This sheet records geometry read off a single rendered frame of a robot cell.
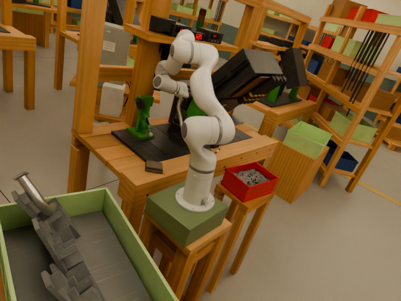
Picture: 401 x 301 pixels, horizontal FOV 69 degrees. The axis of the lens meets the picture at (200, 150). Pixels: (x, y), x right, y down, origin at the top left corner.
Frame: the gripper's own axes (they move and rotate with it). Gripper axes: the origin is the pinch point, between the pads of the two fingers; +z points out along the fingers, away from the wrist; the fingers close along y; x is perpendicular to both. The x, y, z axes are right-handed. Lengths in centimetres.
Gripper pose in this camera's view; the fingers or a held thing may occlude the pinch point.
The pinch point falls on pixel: (189, 93)
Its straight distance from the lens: 201.2
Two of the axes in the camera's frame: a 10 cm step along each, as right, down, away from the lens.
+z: 5.7, 0.7, 8.2
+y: -1.8, -9.6, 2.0
